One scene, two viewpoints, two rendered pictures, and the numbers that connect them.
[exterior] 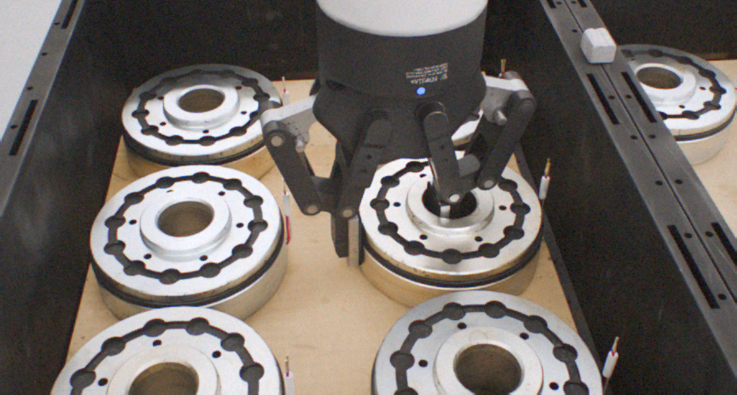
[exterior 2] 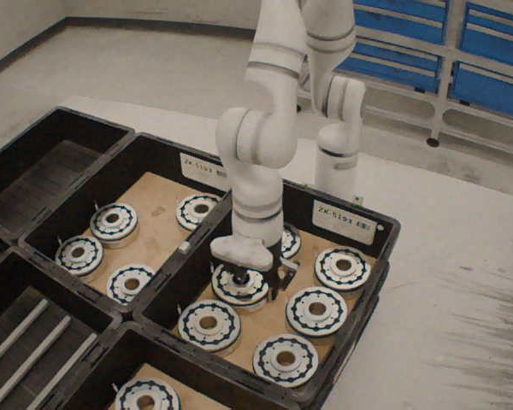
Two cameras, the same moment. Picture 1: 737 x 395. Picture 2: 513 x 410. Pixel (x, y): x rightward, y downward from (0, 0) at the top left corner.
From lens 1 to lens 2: 90 cm
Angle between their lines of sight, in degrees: 91
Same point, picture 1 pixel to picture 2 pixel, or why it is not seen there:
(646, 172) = (221, 215)
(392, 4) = not seen: hidden behind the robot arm
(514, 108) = not seen: hidden behind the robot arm
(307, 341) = (298, 284)
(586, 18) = (168, 264)
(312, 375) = (303, 275)
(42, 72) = (348, 323)
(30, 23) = not seen: outside the picture
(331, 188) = (278, 280)
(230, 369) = (327, 265)
